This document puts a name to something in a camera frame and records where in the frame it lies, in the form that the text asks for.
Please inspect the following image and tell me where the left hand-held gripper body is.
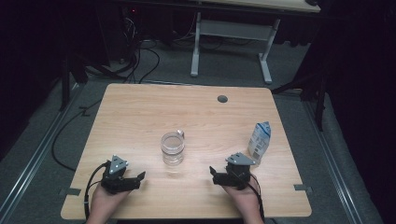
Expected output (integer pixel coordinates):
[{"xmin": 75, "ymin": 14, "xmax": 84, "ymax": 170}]
[{"xmin": 101, "ymin": 154, "xmax": 132, "ymax": 195}]

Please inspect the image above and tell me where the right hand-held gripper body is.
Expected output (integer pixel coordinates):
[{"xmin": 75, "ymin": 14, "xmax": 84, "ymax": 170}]
[{"xmin": 225, "ymin": 152, "xmax": 257, "ymax": 190}]

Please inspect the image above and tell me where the white and blue salt bag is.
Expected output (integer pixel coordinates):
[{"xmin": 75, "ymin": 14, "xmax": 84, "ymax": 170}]
[{"xmin": 247, "ymin": 120, "xmax": 272, "ymax": 165}]

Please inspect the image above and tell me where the person's left hand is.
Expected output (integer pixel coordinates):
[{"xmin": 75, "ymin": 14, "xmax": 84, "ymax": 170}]
[{"xmin": 90, "ymin": 184, "xmax": 130, "ymax": 216}]

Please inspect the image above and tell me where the person's right hand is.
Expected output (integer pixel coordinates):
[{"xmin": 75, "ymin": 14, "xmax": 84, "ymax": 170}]
[{"xmin": 222, "ymin": 181, "xmax": 262, "ymax": 216}]

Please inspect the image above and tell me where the black metal stand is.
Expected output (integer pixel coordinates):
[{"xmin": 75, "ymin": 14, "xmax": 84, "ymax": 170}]
[
  {"xmin": 270, "ymin": 71, "xmax": 329, "ymax": 132},
  {"xmin": 59, "ymin": 46, "xmax": 92, "ymax": 112}
]

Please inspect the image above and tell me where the white-framed background desk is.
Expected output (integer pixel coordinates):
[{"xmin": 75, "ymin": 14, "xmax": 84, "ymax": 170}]
[{"xmin": 190, "ymin": 0, "xmax": 321, "ymax": 85}]

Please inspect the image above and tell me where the dark computer tower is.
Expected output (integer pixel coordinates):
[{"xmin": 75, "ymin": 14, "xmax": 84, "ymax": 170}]
[{"xmin": 120, "ymin": 6, "xmax": 143, "ymax": 63}]

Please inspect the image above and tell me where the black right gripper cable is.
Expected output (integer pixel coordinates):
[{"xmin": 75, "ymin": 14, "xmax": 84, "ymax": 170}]
[{"xmin": 247, "ymin": 174, "xmax": 266, "ymax": 222}]

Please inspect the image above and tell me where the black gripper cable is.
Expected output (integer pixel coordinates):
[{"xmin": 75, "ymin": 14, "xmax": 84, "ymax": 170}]
[
  {"xmin": 247, "ymin": 174, "xmax": 266, "ymax": 222},
  {"xmin": 83, "ymin": 161, "xmax": 111, "ymax": 222}
]

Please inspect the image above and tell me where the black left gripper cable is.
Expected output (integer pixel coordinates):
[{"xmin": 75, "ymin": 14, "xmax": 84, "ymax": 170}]
[{"xmin": 83, "ymin": 161, "xmax": 111, "ymax": 222}]

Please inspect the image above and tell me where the long black floor cable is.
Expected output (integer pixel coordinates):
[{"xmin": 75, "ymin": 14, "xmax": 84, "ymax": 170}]
[{"xmin": 50, "ymin": 98, "xmax": 104, "ymax": 173}]

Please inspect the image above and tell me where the metal floor rail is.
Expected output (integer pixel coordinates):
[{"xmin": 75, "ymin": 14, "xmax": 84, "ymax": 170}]
[
  {"xmin": 303, "ymin": 99, "xmax": 364, "ymax": 224},
  {"xmin": 0, "ymin": 82, "xmax": 84, "ymax": 218}
]

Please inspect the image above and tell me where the looped black floor cable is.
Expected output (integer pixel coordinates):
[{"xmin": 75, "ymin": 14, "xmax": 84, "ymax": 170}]
[{"xmin": 124, "ymin": 40, "xmax": 162, "ymax": 85}]

